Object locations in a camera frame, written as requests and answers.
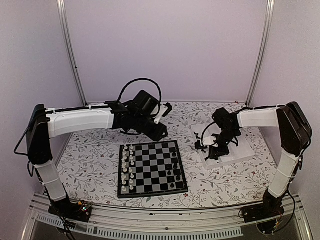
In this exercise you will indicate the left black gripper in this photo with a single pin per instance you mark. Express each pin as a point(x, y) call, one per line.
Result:
point(157, 136)

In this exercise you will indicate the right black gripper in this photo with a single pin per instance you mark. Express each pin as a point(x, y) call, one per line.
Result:
point(220, 152)

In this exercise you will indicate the black and grey chessboard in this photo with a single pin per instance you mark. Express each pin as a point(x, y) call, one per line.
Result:
point(144, 167)

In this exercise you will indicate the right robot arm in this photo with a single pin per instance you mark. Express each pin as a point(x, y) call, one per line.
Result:
point(295, 134)

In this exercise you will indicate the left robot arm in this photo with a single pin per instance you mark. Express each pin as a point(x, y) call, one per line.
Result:
point(48, 123)

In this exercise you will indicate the white plastic piece tray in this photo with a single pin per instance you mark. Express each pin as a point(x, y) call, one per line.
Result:
point(237, 151)

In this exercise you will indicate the white rook piece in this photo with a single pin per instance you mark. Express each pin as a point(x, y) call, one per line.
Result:
point(124, 150)

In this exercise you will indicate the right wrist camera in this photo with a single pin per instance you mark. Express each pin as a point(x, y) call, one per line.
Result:
point(209, 141)

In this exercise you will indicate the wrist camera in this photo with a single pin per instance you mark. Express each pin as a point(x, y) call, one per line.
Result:
point(164, 110)
point(209, 141)

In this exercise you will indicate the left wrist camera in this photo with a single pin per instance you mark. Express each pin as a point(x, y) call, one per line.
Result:
point(164, 110)

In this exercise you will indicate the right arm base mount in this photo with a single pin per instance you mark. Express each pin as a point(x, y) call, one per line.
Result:
point(267, 217)

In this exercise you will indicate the aluminium front rail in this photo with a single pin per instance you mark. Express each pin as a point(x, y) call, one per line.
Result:
point(110, 222)

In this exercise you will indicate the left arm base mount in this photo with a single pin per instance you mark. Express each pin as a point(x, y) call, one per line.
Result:
point(79, 211)

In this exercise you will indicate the right aluminium frame post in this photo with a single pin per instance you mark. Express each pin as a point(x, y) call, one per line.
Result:
point(270, 4)

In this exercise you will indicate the aluminium frame post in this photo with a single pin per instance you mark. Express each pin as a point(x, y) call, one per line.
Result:
point(270, 4)
point(62, 12)

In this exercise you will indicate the left aluminium frame post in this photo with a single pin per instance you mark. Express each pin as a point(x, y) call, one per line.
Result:
point(62, 12)

